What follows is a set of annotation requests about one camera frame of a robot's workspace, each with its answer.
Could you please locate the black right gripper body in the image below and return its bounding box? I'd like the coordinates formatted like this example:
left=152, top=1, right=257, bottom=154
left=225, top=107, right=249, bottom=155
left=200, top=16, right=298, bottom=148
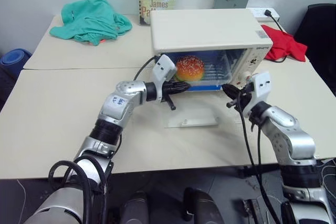
left=237, top=83, right=255, bottom=111

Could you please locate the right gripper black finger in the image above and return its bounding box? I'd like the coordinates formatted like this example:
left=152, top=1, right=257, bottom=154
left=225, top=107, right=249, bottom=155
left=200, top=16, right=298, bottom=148
left=227, top=97, right=245, bottom=109
left=222, top=84, right=241, bottom=99

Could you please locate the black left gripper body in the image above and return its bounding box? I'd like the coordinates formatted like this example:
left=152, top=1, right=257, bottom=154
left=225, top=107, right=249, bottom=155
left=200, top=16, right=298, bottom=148
left=161, top=82, right=181, bottom=111

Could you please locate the glass toaster oven door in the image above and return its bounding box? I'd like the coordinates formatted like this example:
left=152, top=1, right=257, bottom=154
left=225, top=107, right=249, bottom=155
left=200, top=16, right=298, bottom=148
left=164, top=89, right=222, bottom=129

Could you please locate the white toaster oven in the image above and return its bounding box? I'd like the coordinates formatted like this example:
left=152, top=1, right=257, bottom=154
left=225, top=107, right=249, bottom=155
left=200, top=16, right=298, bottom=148
left=149, top=8, right=274, bottom=93

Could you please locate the toy hamburger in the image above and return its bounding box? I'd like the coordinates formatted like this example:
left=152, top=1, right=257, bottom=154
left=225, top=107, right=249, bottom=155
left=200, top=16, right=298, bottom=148
left=175, top=55, right=206, bottom=83

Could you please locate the red crumpled cloth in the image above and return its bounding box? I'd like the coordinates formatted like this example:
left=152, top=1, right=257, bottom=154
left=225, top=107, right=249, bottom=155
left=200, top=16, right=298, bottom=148
left=261, top=24, right=308, bottom=63

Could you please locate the white power strip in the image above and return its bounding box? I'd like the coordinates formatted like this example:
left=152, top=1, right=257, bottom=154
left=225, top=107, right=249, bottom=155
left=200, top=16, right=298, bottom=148
left=246, top=7, right=280, bottom=23

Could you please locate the black office chair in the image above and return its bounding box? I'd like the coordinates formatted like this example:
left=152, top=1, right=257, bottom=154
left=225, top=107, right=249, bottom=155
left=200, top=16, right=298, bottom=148
left=293, top=3, right=336, bottom=99

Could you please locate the green crumpled cloth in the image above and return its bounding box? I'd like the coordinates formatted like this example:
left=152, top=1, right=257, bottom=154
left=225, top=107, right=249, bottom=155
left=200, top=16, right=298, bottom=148
left=49, top=0, right=133, bottom=47

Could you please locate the dark rounded shape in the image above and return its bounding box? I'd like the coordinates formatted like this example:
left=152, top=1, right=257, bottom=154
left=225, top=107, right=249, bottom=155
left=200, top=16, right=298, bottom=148
left=182, top=187, right=224, bottom=224
left=122, top=190, right=151, bottom=224

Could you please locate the blue rolled mat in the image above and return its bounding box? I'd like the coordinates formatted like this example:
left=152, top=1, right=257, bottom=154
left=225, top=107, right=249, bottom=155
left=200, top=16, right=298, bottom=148
left=0, top=48, right=33, bottom=78

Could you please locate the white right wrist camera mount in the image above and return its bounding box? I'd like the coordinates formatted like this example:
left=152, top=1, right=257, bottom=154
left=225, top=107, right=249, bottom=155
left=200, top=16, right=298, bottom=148
left=243, top=70, right=273, bottom=119

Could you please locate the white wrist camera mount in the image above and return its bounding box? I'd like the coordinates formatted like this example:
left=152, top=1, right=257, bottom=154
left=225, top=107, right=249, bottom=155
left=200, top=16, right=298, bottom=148
left=152, top=54, right=178, bottom=89
left=243, top=70, right=273, bottom=119

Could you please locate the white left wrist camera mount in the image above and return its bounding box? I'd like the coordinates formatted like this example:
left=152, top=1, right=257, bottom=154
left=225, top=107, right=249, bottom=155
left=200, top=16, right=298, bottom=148
left=152, top=54, right=178, bottom=89

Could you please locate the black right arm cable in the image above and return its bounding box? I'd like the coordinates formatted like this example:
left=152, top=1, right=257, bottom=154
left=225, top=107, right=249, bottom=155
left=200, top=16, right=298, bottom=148
left=237, top=100, right=281, bottom=224

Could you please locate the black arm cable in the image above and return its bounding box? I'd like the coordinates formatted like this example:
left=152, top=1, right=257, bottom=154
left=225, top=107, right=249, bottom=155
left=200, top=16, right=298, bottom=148
left=48, top=55, right=161, bottom=224
left=237, top=100, right=281, bottom=224

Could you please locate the black power plug with cord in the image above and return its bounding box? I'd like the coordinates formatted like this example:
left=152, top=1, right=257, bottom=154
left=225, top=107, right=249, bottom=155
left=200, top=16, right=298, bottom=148
left=264, top=9, right=290, bottom=63

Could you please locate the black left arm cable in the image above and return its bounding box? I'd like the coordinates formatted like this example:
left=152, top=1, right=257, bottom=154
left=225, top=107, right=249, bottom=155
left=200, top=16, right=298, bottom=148
left=48, top=55, right=161, bottom=224

